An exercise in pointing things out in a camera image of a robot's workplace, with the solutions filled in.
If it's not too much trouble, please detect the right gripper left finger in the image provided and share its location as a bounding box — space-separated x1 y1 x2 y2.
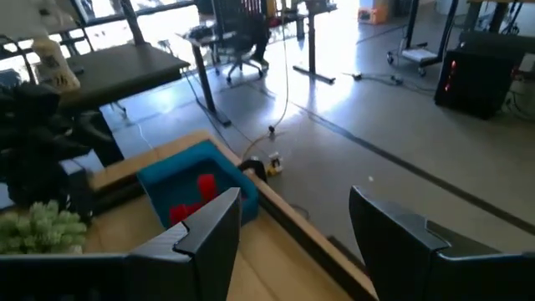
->
0 186 242 301

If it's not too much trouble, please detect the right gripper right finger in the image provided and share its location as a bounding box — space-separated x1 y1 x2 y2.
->
349 186 535 301

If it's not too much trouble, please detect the red toy building block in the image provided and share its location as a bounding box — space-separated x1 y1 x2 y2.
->
169 202 206 227
197 174 218 204

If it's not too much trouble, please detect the blue plastic bin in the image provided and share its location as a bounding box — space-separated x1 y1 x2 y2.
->
136 140 260 230

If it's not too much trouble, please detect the green potted succulent plant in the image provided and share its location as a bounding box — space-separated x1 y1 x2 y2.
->
0 199 89 255

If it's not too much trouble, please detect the black office desk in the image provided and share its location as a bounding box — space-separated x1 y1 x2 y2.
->
181 23 235 129

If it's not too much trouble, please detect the black computer tower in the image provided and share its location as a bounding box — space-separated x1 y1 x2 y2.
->
433 48 528 121

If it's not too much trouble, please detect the white wheeled cart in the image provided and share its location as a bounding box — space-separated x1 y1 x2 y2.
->
385 0 445 79

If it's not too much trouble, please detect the grey desk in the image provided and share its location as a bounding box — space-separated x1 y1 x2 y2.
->
58 41 192 110

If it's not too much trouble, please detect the black office chair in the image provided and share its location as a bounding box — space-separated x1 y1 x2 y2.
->
211 0 271 84

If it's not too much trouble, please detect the black standing desk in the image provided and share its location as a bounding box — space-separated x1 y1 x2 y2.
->
291 0 338 84

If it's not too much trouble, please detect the orange storage box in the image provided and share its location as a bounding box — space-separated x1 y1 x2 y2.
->
358 0 392 25

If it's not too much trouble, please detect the white labelled bottle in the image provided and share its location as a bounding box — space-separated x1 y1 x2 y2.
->
32 35 81 92

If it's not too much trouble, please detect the yellow cable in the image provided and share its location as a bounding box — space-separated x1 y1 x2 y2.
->
241 0 292 162

